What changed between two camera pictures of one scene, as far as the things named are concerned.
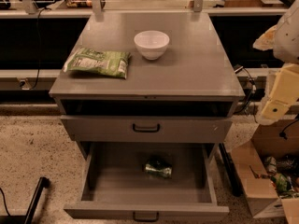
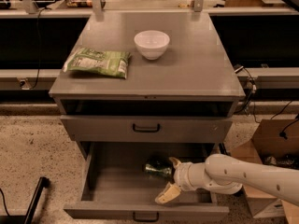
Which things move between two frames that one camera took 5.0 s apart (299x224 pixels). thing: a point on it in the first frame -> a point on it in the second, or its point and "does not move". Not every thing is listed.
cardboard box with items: [268, 167] does not move
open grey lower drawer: [115, 186] does not move
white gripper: [288, 39] -> [181, 175]
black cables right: [250, 98] does not move
